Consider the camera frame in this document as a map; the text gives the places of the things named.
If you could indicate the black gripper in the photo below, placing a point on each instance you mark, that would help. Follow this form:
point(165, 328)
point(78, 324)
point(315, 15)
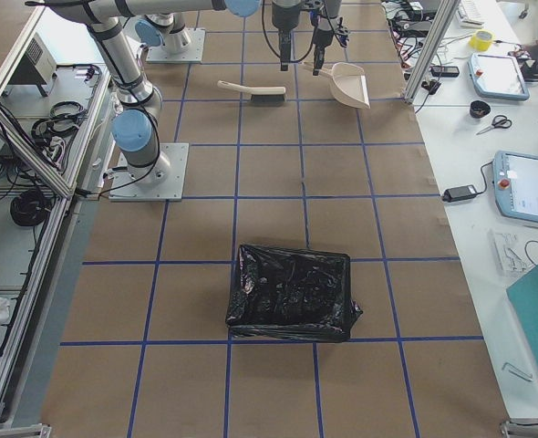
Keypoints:
point(282, 19)
point(322, 37)

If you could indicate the beige dustpan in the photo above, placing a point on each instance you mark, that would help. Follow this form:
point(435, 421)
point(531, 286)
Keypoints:
point(348, 85)

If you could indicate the white hand brush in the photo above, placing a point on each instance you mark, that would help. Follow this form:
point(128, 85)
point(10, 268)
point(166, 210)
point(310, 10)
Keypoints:
point(259, 95)

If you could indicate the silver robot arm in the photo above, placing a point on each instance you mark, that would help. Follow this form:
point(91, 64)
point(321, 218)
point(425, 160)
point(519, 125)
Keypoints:
point(135, 130)
point(329, 9)

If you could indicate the black lined trash bin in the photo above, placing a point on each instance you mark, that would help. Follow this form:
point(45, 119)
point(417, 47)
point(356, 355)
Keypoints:
point(295, 294)

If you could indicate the yellow tape roll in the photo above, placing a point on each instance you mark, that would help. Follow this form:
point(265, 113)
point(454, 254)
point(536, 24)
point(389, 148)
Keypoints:
point(481, 40)

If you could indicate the small black bowl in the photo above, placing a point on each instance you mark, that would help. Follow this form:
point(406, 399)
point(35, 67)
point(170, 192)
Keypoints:
point(479, 109)

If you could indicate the upper blue teach pendant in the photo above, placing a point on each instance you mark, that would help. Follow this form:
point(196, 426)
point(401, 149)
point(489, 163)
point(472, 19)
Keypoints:
point(497, 77)

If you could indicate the blue teach pendant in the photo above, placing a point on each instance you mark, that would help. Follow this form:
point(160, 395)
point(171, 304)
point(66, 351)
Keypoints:
point(497, 77)
point(516, 185)

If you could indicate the black power adapter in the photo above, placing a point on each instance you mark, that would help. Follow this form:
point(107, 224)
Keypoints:
point(459, 193)

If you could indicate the grey control box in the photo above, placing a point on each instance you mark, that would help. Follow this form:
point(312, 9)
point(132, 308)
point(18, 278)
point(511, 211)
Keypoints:
point(37, 67)

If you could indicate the lower blue teach pendant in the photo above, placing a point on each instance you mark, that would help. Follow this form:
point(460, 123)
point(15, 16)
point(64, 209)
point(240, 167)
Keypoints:
point(516, 185)

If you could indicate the clear plastic tray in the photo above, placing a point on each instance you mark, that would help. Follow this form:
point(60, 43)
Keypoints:
point(508, 250)

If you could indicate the metal hex key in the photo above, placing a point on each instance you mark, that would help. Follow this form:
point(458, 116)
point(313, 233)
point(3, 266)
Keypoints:
point(521, 374)

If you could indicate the aluminium frame post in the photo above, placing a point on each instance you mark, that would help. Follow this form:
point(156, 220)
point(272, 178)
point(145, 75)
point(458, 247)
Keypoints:
point(439, 27)

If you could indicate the black handled scissors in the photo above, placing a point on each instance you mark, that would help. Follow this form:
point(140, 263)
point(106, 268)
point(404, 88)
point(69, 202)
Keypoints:
point(499, 121)

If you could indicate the left aluminium frame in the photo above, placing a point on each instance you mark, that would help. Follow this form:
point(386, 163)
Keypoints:
point(43, 150)

